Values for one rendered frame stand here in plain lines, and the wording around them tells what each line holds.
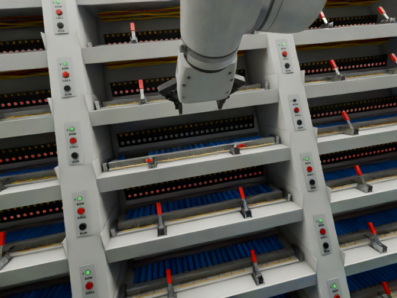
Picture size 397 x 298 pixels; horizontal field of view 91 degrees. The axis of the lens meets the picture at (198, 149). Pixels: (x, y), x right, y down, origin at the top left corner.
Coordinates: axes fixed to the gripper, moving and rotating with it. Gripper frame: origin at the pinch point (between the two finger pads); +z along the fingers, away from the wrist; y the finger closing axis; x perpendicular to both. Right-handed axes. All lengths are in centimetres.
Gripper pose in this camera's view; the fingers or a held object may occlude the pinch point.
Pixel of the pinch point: (199, 104)
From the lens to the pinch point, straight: 45.3
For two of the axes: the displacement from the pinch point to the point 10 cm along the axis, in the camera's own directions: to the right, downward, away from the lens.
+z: -0.8, 3.1, 9.5
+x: -1.8, -9.4, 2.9
